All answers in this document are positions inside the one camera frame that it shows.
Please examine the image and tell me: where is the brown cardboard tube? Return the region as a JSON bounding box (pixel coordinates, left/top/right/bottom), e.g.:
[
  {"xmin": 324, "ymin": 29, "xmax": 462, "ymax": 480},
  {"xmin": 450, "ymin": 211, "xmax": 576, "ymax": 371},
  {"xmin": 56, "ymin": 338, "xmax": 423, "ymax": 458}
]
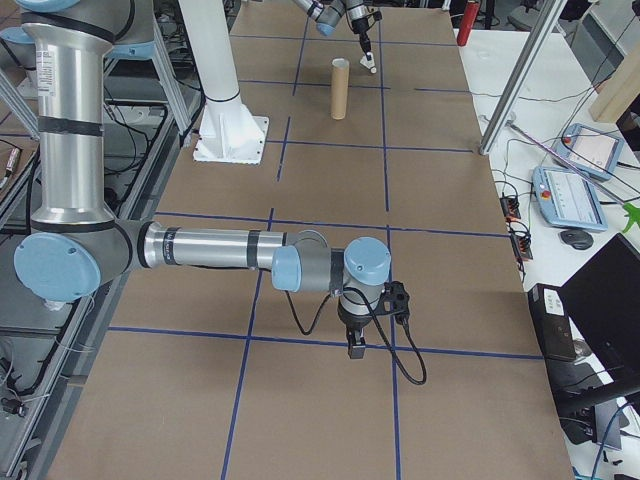
[{"xmin": 329, "ymin": 57, "xmax": 351, "ymax": 122}]

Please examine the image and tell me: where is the red cylinder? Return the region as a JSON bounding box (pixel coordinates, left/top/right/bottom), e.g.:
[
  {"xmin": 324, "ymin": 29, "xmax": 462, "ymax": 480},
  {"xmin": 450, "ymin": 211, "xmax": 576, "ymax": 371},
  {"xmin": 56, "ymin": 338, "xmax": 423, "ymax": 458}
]
[{"xmin": 456, "ymin": 0, "xmax": 480, "ymax": 48}]

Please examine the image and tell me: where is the white side table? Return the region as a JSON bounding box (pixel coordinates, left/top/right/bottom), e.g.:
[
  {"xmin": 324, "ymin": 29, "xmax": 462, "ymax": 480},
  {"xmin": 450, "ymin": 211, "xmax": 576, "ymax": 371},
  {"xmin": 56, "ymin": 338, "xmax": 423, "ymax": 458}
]
[{"xmin": 452, "ymin": 27, "xmax": 640, "ymax": 480}]

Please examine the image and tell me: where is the black orange adapter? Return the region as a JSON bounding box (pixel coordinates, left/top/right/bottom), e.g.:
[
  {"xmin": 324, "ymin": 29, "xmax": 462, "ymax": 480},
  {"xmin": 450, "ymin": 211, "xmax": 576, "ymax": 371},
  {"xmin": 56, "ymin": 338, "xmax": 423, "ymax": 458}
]
[
  {"xmin": 509, "ymin": 233, "xmax": 534, "ymax": 262},
  {"xmin": 500, "ymin": 194, "xmax": 523, "ymax": 222}
]

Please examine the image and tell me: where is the black box computer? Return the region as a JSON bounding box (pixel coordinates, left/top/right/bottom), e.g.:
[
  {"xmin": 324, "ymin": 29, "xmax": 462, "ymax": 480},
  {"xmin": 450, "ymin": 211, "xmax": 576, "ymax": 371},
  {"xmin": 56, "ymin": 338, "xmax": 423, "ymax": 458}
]
[{"xmin": 527, "ymin": 282, "xmax": 580, "ymax": 363}]

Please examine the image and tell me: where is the thin metal rod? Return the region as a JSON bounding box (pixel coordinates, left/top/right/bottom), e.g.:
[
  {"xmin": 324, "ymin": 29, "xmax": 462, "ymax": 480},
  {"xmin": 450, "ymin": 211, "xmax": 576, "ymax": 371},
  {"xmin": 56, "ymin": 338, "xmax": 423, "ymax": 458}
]
[{"xmin": 508, "ymin": 121, "xmax": 640, "ymax": 212}]

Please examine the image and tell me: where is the black computer mouse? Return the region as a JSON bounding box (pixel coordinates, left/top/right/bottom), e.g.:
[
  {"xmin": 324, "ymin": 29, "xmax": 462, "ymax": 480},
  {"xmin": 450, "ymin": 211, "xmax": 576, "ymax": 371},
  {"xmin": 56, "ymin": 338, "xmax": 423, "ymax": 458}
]
[{"xmin": 559, "ymin": 228, "xmax": 595, "ymax": 250}]

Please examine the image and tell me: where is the blue teach pendant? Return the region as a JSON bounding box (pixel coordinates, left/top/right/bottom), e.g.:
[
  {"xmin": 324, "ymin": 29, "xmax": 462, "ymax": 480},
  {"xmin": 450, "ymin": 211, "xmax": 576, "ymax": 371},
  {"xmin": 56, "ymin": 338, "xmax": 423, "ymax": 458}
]
[
  {"xmin": 551, "ymin": 122, "xmax": 624, "ymax": 183},
  {"xmin": 530, "ymin": 165, "xmax": 609, "ymax": 232}
]

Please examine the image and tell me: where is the black monitor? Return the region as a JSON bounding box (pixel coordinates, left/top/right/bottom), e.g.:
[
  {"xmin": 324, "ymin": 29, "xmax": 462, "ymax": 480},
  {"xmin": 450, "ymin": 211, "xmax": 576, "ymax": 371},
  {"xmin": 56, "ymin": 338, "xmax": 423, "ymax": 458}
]
[{"xmin": 556, "ymin": 232, "xmax": 640, "ymax": 417}]

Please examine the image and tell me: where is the light wooden plank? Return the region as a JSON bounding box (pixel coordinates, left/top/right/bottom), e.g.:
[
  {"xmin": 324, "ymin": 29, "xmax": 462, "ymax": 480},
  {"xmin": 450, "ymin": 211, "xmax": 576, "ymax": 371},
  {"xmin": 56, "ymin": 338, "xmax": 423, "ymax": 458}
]
[{"xmin": 589, "ymin": 43, "xmax": 640, "ymax": 124}]

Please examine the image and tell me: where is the green plastic figure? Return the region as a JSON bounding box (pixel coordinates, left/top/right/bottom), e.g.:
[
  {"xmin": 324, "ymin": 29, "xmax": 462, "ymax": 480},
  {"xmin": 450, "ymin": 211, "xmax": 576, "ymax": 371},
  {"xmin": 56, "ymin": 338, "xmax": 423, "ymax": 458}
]
[{"xmin": 621, "ymin": 201, "xmax": 640, "ymax": 235}]

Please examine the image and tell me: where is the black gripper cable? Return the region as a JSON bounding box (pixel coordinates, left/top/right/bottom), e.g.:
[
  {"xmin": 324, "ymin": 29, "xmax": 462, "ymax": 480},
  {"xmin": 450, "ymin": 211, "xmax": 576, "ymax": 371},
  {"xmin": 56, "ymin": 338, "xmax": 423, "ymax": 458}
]
[{"xmin": 285, "ymin": 289, "xmax": 333, "ymax": 336}]

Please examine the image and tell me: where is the black camera cable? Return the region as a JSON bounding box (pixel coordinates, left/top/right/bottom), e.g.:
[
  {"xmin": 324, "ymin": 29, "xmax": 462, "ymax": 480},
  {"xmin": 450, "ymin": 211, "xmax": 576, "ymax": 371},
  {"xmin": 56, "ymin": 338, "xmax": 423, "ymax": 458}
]
[{"xmin": 362, "ymin": 294, "xmax": 429, "ymax": 386}]

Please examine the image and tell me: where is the aluminium profile post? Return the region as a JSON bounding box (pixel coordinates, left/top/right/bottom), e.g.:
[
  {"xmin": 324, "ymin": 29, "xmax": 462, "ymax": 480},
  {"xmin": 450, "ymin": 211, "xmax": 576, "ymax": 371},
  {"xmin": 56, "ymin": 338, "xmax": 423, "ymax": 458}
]
[{"xmin": 478, "ymin": 0, "xmax": 570, "ymax": 157}]

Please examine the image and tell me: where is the white column on base plate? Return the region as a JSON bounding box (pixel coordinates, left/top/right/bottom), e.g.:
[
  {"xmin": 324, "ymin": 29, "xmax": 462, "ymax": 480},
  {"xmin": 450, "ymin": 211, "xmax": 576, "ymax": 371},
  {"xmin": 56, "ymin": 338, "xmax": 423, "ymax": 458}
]
[{"xmin": 176, "ymin": 0, "xmax": 270, "ymax": 167}]

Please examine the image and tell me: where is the blue cable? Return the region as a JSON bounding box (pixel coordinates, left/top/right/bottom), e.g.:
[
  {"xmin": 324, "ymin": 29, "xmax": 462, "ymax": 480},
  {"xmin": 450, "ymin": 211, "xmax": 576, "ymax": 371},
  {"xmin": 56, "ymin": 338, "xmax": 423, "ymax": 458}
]
[{"xmin": 591, "ymin": 403, "xmax": 627, "ymax": 480}]

